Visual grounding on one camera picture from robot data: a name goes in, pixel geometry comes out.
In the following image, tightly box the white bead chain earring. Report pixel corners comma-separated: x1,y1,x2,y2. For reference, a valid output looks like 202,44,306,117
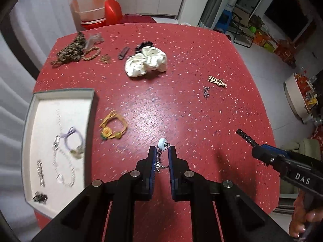
155,138,171,173

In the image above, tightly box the purple cord chain bracelet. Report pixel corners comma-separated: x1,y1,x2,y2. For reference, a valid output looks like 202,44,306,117
51,126,86,188

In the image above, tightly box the small silver chain earring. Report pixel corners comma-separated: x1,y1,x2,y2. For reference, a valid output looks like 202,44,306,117
203,86,210,98

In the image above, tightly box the silver rhinestone hair clip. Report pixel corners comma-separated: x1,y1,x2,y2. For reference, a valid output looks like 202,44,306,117
37,160,45,187

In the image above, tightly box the small purple black claw clip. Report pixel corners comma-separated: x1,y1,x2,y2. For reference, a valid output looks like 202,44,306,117
32,191,48,204

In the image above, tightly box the black beaded barrette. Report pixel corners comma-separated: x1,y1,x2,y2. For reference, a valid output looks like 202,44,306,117
236,129,259,147

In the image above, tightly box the person right hand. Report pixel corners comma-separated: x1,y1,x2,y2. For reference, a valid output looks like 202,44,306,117
288,190,323,238

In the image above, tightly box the cream rabbit hair clip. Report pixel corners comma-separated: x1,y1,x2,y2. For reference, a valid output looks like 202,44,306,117
208,76,227,88

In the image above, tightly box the white shallow tray box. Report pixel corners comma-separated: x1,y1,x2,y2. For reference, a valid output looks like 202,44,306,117
21,88,98,219

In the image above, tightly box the white dotted scrunchie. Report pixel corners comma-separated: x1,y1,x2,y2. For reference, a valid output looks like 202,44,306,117
124,46,168,78

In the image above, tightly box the dark grey snap clip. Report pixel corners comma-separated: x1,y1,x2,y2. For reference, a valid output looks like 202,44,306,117
118,47,129,60

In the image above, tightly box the small bronze hair clip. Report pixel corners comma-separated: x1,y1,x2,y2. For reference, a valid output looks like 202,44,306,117
100,54,111,64

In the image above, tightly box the leopard print scrunchie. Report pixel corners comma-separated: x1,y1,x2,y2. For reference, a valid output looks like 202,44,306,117
56,32,86,63

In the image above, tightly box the clear plastic hair claw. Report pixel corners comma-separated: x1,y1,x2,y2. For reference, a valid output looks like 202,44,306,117
84,33,104,51

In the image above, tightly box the black metal rack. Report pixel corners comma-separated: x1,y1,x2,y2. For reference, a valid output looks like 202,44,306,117
231,12,255,49

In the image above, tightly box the red cloth on chair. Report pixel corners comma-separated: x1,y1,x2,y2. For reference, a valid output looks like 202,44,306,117
120,14,156,24

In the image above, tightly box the red plastic chair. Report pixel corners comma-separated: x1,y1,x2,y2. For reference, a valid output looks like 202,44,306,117
79,0,123,30

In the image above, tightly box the blue plastic stool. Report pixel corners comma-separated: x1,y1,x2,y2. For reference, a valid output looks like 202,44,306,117
214,9,233,33

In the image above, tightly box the translucent plastic basin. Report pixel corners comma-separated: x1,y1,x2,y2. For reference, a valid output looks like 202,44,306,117
68,0,107,31

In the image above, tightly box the white curtain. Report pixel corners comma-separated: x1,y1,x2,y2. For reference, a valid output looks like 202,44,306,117
1,0,76,241

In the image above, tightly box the yellow flower cord bracelet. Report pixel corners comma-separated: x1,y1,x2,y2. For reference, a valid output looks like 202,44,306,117
99,110,128,141

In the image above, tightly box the black spiral hair tie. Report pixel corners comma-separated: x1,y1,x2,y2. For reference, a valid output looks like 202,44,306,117
135,40,154,54

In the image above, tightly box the braided tan hair tie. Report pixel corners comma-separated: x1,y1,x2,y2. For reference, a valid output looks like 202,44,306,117
82,46,102,62

